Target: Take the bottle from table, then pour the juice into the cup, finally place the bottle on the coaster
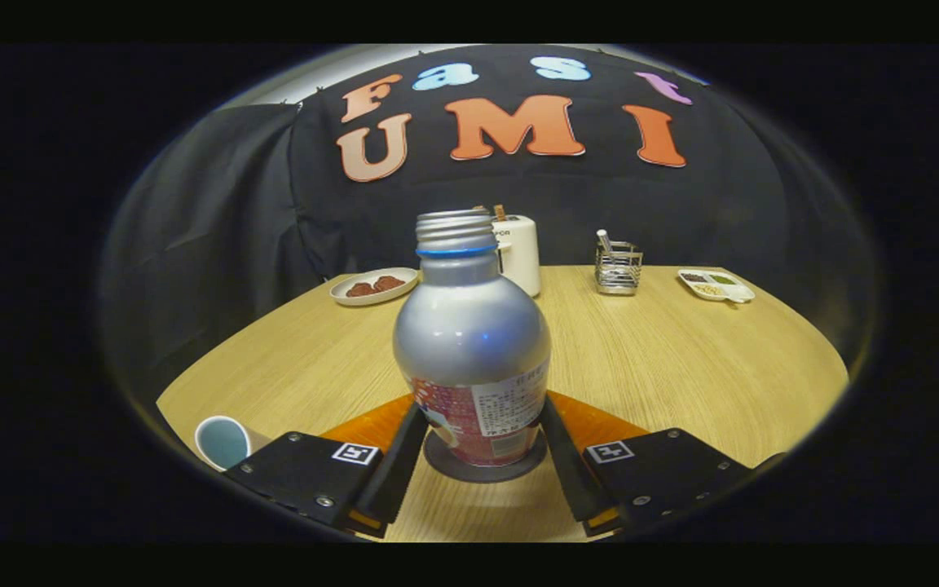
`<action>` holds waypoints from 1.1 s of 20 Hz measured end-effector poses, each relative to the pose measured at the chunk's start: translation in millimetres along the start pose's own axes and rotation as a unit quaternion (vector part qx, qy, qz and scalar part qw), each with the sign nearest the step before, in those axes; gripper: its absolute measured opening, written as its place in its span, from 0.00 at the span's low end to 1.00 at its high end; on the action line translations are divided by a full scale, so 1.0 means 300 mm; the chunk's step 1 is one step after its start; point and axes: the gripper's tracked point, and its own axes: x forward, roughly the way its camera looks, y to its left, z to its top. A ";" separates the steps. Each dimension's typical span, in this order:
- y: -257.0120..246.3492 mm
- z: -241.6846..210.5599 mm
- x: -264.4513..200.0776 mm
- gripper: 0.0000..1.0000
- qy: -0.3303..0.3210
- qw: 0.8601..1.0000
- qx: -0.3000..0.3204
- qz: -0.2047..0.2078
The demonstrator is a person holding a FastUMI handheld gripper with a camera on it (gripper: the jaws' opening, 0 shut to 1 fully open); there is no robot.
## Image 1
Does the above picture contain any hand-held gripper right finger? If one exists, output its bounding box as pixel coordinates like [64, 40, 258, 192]
[540, 391, 756, 535]

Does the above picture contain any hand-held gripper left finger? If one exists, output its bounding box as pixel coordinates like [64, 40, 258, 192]
[223, 395, 430, 536]

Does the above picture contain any dark round coaster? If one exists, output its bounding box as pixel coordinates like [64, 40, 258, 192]
[423, 428, 549, 483]

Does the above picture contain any silver juice bottle red label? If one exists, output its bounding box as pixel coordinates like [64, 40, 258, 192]
[392, 210, 553, 467]

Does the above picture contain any white cup blue inside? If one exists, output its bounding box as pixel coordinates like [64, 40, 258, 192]
[194, 415, 273, 472]

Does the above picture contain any wooden table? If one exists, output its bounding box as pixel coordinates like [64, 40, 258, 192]
[156, 265, 850, 543]

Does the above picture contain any white round plate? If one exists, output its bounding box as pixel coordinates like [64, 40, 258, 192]
[329, 267, 421, 307]

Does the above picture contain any white toaster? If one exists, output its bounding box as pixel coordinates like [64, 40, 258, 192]
[490, 214, 541, 298]

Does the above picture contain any white divided dish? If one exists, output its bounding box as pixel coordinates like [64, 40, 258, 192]
[677, 268, 756, 304]

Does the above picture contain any metal wire holder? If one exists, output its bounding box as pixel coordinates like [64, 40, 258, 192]
[595, 241, 644, 296]

